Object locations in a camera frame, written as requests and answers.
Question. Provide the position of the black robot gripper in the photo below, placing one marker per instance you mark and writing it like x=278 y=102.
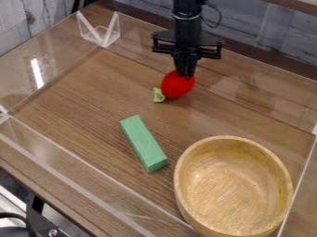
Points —
x=184 y=41

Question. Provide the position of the red plush strawberry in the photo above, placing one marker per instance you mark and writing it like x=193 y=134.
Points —
x=173 y=86

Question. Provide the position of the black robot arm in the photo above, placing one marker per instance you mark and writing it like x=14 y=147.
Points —
x=187 y=9

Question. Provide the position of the clear acrylic tray walls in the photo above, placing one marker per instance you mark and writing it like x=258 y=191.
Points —
x=66 y=90

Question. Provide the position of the green foam block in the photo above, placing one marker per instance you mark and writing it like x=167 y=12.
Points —
x=143 y=143

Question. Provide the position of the wooden bowl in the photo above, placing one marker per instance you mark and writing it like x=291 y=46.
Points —
x=232 y=187

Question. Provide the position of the clear acrylic corner bracket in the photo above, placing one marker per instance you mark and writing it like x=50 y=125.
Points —
x=99 y=35

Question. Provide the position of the black table leg bracket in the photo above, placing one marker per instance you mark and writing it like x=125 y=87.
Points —
x=40 y=227

